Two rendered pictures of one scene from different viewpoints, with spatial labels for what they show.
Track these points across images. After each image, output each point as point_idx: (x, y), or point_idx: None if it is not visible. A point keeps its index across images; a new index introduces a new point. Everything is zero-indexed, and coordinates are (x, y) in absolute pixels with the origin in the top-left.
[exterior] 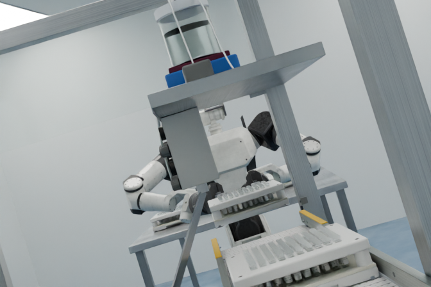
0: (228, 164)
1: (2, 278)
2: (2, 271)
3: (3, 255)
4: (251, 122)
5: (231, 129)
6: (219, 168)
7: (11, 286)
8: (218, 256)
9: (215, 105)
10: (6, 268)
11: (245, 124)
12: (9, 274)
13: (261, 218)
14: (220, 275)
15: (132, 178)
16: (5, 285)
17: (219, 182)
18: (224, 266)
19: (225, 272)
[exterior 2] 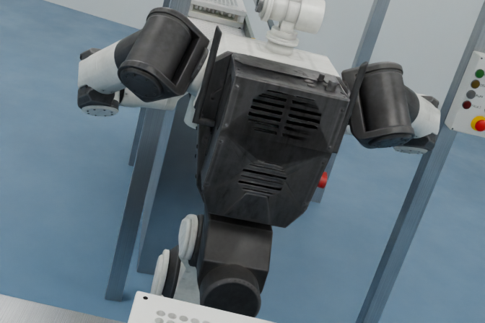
0: (253, 99)
1: (452, 94)
2: (455, 90)
3: (467, 84)
4: (200, 30)
5: (245, 37)
6: (273, 105)
7: (454, 110)
8: (253, 38)
9: None
10: (461, 95)
11: (210, 50)
12: (460, 102)
13: (194, 215)
14: (250, 24)
15: (420, 94)
16: (450, 101)
17: (273, 133)
18: (248, 28)
19: (247, 24)
